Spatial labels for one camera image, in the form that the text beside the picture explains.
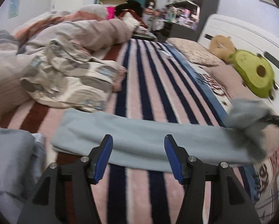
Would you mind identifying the light blue pants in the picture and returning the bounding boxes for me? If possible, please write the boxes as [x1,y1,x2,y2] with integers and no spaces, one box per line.
[51,99,272,172]

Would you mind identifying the pink ribbed pillow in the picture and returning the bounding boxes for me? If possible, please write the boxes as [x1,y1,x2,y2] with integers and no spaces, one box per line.
[204,65,279,155]

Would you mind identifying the green avocado plush toy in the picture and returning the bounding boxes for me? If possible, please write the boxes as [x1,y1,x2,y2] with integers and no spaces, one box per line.
[228,50,277,100]

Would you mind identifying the folded grey blue clothes stack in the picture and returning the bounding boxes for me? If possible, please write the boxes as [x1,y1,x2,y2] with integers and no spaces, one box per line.
[0,127,46,223]

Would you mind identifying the white bed headboard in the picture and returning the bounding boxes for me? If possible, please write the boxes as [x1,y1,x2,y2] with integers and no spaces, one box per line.
[198,14,279,115]

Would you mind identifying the tan plush toy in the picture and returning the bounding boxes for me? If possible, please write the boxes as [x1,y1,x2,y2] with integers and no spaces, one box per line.
[209,35,236,64]

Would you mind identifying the floral patterned pillow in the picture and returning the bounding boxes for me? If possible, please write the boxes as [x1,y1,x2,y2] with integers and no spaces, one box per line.
[165,38,224,67]

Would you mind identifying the grey cream patterned cloth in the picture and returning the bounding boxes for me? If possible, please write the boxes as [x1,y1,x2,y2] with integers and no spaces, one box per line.
[21,38,127,113]

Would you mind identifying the striped pink navy blanket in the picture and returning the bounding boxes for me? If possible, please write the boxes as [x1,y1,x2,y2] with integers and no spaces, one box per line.
[0,38,279,224]

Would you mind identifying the dark tall bookshelf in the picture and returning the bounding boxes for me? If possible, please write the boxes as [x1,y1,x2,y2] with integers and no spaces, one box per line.
[156,0,219,42]

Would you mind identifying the rumpled beige pink duvet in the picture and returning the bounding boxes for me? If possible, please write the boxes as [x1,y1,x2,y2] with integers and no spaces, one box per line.
[0,5,132,117]

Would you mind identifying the magenta shopping bag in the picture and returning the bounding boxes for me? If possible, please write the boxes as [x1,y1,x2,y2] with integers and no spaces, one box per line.
[106,7,115,20]

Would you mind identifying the pile of clothes on chair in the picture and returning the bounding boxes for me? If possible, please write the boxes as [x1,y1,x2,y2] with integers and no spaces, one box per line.
[114,0,157,41]

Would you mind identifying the blue wall poster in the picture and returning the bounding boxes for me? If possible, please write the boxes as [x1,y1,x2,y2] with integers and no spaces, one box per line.
[8,0,21,18]

